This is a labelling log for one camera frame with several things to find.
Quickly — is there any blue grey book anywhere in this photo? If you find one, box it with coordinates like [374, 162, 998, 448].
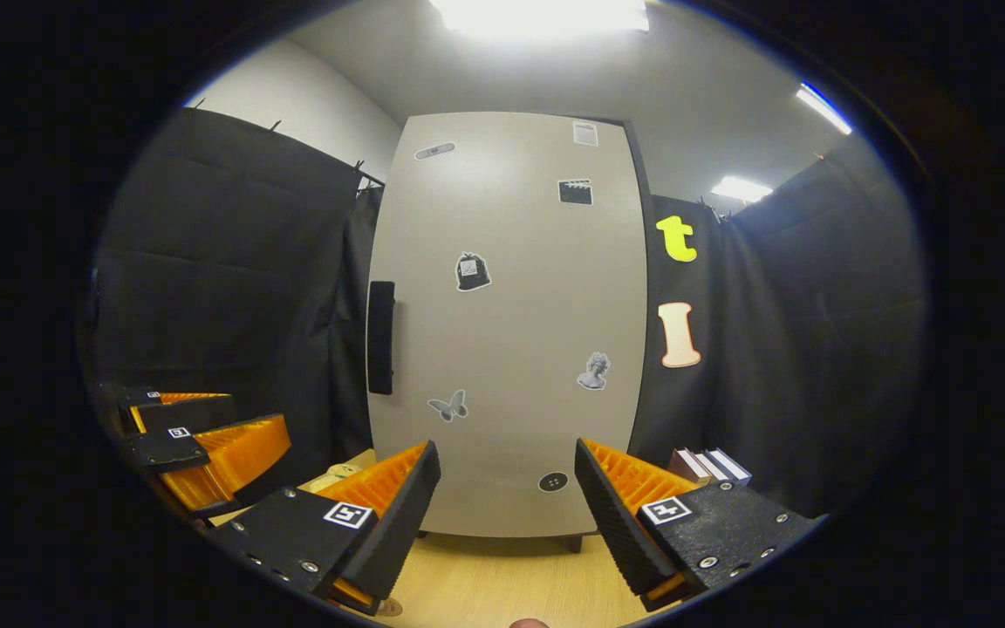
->
[708, 447, 752, 487]

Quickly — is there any ceiling light panel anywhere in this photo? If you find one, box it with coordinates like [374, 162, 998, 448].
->
[797, 83, 852, 134]
[712, 176, 772, 203]
[428, 0, 650, 40]

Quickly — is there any black door handle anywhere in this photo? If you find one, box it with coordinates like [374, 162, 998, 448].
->
[366, 280, 397, 396]

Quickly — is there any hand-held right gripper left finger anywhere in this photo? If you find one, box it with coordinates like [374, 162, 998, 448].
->
[209, 440, 442, 617]

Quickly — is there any light grey cabinet door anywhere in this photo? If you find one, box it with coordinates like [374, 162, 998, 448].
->
[366, 111, 650, 539]

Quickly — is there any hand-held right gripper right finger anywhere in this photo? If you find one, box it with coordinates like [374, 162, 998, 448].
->
[574, 438, 822, 613]

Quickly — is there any black backdrop cloth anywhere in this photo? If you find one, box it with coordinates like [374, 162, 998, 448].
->
[88, 106, 929, 520]

